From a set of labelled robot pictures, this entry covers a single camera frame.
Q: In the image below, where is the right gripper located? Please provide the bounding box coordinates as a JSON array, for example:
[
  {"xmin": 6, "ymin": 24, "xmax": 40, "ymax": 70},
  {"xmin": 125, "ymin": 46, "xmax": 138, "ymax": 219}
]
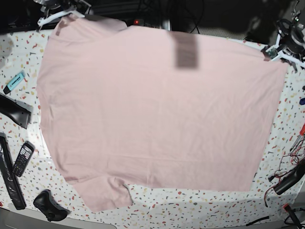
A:
[{"xmin": 37, "ymin": 0, "xmax": 92, "ymax": 31}]

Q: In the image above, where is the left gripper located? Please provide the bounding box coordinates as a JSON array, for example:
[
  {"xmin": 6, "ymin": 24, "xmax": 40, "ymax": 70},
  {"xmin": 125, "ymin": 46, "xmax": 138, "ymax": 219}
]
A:
[{"xmin": 270, "ymin": 29, "xmax": 305, "ymax": 72}]

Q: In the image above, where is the pink T-shirt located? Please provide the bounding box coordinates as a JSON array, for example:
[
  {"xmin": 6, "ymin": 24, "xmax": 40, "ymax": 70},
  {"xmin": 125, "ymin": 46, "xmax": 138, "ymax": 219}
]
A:
[{"xmin": 36, "ymin": 16, "xmax": 287, "ymax": 212}]

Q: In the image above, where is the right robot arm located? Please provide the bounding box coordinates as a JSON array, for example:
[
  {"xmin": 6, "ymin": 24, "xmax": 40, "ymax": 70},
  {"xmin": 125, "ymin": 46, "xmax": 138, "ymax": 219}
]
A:
[{"xmin": 34, "ymin": 0, "xmax": 92, "ymax": 31}]

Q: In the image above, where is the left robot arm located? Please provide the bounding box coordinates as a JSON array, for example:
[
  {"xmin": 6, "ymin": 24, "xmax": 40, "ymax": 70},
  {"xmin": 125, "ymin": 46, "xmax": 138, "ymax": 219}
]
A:
[{"xmin": 266, "ymin": 0, "xmax": 305, "ymax": 69}]

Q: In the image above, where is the terrazzo patterned table cover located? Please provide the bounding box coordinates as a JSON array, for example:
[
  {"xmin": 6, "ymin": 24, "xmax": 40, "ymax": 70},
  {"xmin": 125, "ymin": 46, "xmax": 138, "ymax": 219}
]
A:
[{"xmin": 0, "ymin": 31, "xmax": 305, "ymax": 229}]

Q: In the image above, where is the light blue highlighter marker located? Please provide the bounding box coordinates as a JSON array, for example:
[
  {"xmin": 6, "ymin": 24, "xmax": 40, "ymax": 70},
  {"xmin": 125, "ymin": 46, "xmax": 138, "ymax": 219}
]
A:
[{"xmin": 3, "ymin": 71, "xmax": 25, "ymax": 94}]

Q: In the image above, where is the long black bar in plastic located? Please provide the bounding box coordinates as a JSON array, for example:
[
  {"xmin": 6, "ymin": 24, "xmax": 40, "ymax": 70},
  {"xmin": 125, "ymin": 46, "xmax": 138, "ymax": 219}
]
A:
[{"xmin": 0, "ymin": 133, "xmax": 26, "ymax": 210}]

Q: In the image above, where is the black game controller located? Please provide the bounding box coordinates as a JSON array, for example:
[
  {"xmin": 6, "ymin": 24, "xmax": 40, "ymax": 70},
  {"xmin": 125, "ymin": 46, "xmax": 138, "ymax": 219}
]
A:
[{"xmin": 33, "ymin": 189, "xmax": 70, "ymax": 222}]

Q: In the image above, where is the blue tool handle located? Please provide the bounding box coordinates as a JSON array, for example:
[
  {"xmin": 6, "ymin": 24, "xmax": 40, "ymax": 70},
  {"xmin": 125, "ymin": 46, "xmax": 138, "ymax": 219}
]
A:
[{"xmin": 299, "ymin": 98, "xmax": 305, "ymax": 105}]

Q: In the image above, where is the red handled screwdriver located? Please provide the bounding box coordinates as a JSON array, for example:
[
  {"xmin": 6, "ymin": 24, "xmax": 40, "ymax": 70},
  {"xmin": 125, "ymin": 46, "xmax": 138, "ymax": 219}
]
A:
[{"xmin": 290, "ymin": 124, "xmax": 305, "ymax": 152}]

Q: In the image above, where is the black power strip red switch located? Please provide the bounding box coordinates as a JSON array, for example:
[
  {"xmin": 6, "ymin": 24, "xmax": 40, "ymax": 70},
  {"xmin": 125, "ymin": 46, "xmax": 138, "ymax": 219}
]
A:
[{"xmin": 126, "ymin": 19, "xmax": 144, "ymax": 26}]

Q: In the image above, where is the black cordless phone handset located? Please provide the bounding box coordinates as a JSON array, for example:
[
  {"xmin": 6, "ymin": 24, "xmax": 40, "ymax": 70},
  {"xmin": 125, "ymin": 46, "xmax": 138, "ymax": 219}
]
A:
[{"xmin": 12, "ymin": 141, "xmax": 35, "ymax": 177}]

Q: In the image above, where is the black cylinder with red wires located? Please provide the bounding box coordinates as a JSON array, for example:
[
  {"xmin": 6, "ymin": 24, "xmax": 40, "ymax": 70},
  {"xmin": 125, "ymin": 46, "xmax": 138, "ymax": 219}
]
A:
[{"xmin": 274, "ymin": 159, "xmax": 305, "ymax": 195}]

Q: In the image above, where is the black cable bottom right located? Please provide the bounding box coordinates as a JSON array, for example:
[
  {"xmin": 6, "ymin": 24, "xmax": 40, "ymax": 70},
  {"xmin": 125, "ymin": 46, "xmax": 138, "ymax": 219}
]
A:
[{"xmin": 245, "ymin": 216, "xmax": 270, "ymax": 227}]

